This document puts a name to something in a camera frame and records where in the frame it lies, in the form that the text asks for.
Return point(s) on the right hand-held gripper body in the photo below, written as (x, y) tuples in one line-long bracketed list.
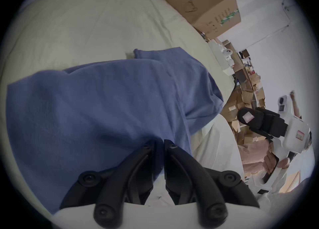
[(295, 133)]

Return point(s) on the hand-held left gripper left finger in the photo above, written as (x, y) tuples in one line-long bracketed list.
[(135, 170)]

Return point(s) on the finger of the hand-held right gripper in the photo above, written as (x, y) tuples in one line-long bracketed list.
[(249, 117)]

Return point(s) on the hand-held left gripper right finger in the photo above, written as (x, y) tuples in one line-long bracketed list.
[(189, 173)]

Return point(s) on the blue shirt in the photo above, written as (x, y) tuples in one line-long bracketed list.
[(99, 113)]

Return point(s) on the person's right hand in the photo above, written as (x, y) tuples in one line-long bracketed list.
[(269, 162)]

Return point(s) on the pile of cardboard cartons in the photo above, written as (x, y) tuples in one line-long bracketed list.
[(245, 93)]

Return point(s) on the white box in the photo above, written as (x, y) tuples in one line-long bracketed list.
[(220, 56)]

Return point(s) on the large brown cardboard carton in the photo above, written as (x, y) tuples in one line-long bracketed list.
[(209, 1)]

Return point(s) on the bed with pale green sheet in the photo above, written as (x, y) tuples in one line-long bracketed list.
[(87, 28)]

